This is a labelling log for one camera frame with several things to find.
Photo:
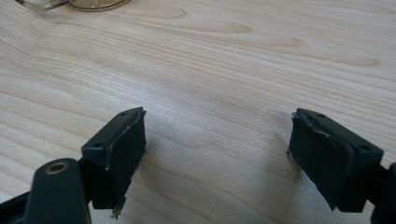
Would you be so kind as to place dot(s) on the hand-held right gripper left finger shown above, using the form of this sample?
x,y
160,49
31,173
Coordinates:
x,y
124,146

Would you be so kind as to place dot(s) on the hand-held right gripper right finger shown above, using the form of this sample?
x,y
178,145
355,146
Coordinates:
x,y
323,161

